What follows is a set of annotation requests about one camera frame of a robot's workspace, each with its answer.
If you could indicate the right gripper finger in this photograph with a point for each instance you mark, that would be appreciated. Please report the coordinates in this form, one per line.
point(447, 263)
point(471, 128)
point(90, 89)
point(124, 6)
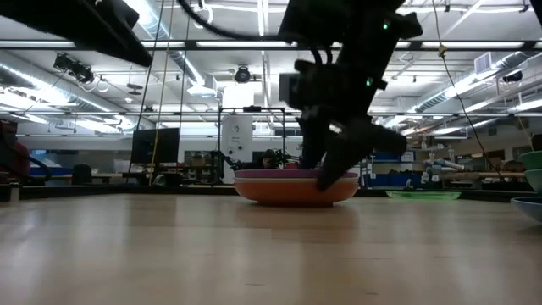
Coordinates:
point(313, 142)
point(345, 152)

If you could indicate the purple plastic plate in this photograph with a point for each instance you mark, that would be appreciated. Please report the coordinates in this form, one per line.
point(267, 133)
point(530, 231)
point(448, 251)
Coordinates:
point(275, 173)

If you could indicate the large dark green plastic plate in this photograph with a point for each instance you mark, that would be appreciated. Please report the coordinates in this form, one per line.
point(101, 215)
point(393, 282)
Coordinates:
point(532, 160)

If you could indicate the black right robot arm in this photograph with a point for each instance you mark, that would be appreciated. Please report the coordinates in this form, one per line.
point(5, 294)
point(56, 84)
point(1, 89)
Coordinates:
point(355, 25)

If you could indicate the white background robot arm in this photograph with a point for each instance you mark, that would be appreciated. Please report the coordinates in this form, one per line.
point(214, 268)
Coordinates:
point(442, 163)

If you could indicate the person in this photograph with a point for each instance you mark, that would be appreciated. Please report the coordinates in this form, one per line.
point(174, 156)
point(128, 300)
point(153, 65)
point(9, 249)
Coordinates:
point(17, 159)
point(267, 160)

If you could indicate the orange plastic plate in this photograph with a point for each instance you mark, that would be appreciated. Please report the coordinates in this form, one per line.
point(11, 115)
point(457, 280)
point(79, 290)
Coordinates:
point(288, 194)

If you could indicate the blue storage bin shelving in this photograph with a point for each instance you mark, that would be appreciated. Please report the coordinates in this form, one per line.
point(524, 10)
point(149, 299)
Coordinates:
point(398, 180)

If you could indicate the white cylindrical tank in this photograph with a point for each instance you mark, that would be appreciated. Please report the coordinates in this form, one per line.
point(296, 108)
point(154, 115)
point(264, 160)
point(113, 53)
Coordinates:
point(237, 135)

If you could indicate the translucent green plastic plate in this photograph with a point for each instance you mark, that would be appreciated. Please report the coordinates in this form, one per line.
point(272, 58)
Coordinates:
point(423, 195)

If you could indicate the black background robot equipment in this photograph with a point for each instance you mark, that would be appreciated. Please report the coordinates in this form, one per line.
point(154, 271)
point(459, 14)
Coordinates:
point(218, 163)

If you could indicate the wooden background workbench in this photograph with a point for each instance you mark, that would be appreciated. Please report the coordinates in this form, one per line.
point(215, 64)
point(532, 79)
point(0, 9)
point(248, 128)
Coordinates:
point(487, 174)

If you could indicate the black computer monitor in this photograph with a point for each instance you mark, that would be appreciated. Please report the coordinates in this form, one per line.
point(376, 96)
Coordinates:
point(154, 146)

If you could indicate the black office chair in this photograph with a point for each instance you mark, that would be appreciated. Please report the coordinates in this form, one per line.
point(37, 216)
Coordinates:
point(81, 174)

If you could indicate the black ceiling-mounted device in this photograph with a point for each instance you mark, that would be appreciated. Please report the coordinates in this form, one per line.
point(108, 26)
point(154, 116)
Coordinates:
point(74, 68)

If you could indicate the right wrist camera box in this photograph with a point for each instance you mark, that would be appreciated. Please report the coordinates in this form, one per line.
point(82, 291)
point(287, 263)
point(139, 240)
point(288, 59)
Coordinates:
point(294, 91)

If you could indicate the round black ceiling camera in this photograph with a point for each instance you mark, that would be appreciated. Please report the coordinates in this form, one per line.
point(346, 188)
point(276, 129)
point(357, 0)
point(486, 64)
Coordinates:
point(242, 75)

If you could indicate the silver ceiling air duct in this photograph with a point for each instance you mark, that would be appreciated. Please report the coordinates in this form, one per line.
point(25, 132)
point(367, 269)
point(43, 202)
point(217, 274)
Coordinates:
point(487, 72)

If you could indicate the black overhead frame bar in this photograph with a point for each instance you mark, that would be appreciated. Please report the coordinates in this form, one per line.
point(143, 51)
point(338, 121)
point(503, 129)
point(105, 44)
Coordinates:
point(190, 44)

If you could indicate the black table edge rail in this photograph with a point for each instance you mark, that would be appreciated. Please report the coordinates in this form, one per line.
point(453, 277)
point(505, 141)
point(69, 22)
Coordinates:
point(127, 190)

